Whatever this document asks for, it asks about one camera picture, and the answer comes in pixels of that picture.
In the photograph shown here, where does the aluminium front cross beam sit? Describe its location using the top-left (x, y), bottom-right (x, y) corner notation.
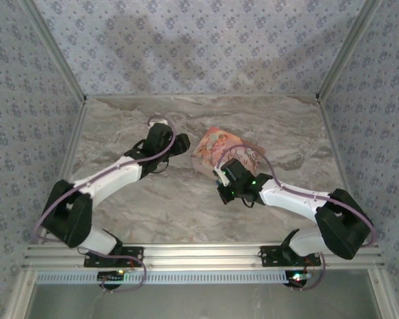
top-left (21, 243), bottom-right (386, 270)

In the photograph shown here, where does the black controller board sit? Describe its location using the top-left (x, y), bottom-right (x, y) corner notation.
top-left (97, 270), bottom-right (126, 283)
top-left (285, 270), bottom-right (315, 287)

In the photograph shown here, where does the grey metal panel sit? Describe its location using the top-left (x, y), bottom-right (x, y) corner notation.
top-left (28, 282), bottom-right (383, 319)

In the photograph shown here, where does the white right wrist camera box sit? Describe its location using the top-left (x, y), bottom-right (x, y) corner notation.
top-left (213, 167), bottom-right (230, 186)

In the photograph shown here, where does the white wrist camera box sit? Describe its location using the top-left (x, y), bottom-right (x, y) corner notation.
top-left (213, 167), bottom-right (230, 186)
top-left (147, 116), bottom-right (170, 129)

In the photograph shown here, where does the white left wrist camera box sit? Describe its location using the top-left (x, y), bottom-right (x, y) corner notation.
top-left (147, 116), bottom-right (170, 129)

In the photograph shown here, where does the aluminium table back rail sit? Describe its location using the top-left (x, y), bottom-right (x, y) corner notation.
top-left (86, 94), bottom-right (320, 100)

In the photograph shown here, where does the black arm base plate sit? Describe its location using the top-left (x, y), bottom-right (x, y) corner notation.
top-left (259, 245), bottom-right (322, 267)
top-left (83, 247), bottom-right (144, 268)

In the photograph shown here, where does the white slotted cable duct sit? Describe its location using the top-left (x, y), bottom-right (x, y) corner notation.
top-left (35, 270), bottom-right (295, 285)

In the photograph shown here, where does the aluminium table side rail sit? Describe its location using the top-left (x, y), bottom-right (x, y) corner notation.
top-left (39, 99), bottom-right (88, 245)
top-left (317, 96), bottom-right (367, 243)

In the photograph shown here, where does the aluminium slanted frame post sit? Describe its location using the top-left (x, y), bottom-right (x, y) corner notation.
top-left (315, 0), bottom-right (380, 100)
top-left (21, 0), bottom-right (88, 102)

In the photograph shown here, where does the aluminium lower frame post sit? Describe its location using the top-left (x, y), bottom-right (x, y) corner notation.
top-left (3, 268), bottom-right (37, 319)
top-left (367, 268), bottom-right (399, 319)

